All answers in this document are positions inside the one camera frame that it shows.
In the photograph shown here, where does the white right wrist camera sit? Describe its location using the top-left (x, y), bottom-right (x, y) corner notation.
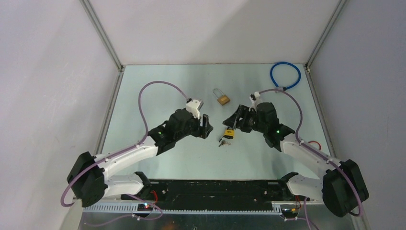
top-left (250, 92), bottom-right (263, 111)

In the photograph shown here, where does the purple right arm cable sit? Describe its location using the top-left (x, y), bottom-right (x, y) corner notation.
top-left (253, 89), bottom-right (364, 229)

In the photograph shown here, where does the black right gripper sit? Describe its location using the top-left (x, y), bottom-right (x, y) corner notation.
top-left (222, 105), bottom-right (267, 134)

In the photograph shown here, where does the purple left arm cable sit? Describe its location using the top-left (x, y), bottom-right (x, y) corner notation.
top-left (60, 81), bottom-right (188, 221)

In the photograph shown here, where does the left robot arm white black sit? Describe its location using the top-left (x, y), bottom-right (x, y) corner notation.
top-left (67, 109), bottom-right (213, 207)

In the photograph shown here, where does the grey slotted cable duct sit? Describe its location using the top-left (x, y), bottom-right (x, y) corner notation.
top-left (83, 202), bottom-right (282, 215)

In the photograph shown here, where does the brass padlock silver shackle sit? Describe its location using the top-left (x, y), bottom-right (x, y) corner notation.
top-left (213, 88), bottom-right (231, 106)

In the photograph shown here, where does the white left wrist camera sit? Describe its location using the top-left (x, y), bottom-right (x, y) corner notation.
top-left (185, 98), bottom-right (203, 119)

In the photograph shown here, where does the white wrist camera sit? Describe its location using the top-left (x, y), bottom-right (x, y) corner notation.
top-left (250, 92), bottom-right (263, 111)
top-left (185, 98), bottom-right (203, 119)

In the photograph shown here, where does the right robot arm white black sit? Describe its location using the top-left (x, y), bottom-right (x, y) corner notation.
top-left (223, 103), bottom-right (369, 217)

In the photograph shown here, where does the blue cable lock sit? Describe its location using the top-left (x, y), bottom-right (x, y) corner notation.
top-left (269, 61), bottom-right (303, 91)

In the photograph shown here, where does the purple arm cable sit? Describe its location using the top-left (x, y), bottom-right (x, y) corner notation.
top-left (60, 81), bottom-right (188, 221)
top-left (253, 89), bottom-right (364, 229)

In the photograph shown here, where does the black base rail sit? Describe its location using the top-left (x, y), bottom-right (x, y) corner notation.
top-left (121, 179), bottom-right (304, 211)

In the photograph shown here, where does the yellow padlock black shackle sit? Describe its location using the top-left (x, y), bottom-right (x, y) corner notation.
top-left (223, 127), bottom-right (235, 139)

